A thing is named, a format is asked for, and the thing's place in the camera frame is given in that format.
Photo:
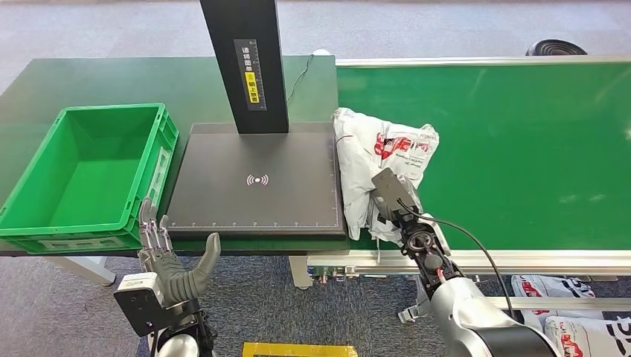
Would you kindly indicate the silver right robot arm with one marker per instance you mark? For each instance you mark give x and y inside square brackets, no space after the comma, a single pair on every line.
[468,315]

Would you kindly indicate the white package red logo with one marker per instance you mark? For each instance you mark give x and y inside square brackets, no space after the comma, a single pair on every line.
[542,286]

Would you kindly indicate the black weighing scale with column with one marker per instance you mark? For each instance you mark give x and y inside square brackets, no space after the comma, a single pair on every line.
[256,207]

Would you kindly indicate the white upright table leg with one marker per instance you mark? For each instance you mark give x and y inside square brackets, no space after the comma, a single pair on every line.
[300,273]

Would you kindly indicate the small white round knob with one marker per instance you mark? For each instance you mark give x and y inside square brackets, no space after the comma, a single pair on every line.
[321,52]

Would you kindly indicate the white package with black letters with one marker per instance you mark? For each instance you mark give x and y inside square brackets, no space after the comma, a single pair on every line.
[581,340]

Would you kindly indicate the green plastic crate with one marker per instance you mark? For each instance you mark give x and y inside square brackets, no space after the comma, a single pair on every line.
[88,187]

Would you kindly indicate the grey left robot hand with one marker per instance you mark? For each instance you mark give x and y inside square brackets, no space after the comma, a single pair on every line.
[177,283]

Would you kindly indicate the black ribbed round base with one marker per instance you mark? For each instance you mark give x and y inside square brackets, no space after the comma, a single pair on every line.
[554,49]

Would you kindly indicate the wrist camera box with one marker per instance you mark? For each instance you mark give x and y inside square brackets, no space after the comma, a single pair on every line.
[389,189]
[138,305]

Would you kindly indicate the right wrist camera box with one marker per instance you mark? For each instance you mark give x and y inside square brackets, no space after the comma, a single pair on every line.
[389,189]

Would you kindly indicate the yellow floor tape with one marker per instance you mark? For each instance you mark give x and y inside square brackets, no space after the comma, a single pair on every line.
[296,348]

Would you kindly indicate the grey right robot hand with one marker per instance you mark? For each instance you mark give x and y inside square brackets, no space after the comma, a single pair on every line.
[413,194]

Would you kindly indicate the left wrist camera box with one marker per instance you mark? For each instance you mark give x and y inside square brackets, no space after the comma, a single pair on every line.
[138,305]

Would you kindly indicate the white package red black print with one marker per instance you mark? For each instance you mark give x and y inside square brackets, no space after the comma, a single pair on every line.
[360,148]

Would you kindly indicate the aluminium conveyor frame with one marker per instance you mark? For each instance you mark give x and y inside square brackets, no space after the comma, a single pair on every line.
[443,61]

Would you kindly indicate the green conveyor belt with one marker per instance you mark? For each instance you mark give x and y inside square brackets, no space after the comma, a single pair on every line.
[517,148]

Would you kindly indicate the white slanted table leg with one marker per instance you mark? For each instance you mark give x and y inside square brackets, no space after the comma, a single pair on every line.
[88,268]

